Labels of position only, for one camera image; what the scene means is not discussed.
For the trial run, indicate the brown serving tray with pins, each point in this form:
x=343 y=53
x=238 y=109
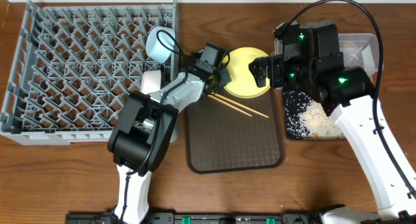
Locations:
x=221 y=139

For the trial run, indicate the rice food waste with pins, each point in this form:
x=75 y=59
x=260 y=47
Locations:
x=317 y=120

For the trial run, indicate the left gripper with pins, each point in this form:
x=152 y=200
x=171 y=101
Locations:
x=220 y=76

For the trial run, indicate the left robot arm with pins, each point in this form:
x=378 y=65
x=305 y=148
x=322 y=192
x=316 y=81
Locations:
x=138 y=152

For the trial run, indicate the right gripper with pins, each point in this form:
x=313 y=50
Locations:
x=274 y=62

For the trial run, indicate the grey dishwasher rack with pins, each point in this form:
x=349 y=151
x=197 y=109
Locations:
x=74 y=67

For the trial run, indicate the light blue bowl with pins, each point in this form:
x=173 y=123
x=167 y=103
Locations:
x=158 y=43

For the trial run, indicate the black waste tray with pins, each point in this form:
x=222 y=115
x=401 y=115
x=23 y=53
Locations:
x=292 y=120

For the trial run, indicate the clear plastic bin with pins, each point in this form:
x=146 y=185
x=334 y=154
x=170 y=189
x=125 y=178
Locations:
x=359 y=49

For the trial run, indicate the pink bowl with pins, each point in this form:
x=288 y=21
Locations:
x=151 y=81

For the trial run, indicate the wooden chopstick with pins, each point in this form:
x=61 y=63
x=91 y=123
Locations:
x=229 y=105
x=239 y=105

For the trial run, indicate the small white cup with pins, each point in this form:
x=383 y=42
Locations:
x=148 y=124

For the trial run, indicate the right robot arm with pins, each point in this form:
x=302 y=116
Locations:
x=312 y=62

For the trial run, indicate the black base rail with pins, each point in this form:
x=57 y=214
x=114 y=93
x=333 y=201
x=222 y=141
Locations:
x=211 y=218

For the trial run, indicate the yellow plate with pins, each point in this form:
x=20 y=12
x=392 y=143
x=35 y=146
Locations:
x=242 y=83

